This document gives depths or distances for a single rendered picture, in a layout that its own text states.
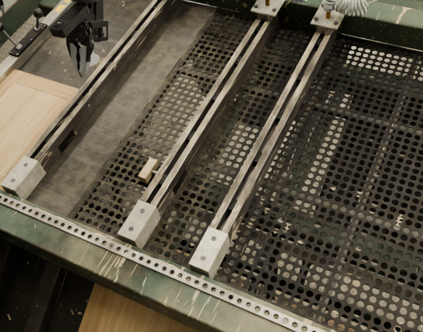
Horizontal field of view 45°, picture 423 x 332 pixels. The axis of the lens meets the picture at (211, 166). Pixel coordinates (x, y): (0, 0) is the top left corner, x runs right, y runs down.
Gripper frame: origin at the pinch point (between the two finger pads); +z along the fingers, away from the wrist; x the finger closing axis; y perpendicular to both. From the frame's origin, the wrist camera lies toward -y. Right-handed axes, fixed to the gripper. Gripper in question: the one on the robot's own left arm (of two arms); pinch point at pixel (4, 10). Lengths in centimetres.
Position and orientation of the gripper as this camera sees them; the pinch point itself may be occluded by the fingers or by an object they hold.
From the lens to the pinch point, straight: 230.8
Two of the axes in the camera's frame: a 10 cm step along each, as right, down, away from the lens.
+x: 5.7, 5.7, -6.0
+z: 1.1, 6.6, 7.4
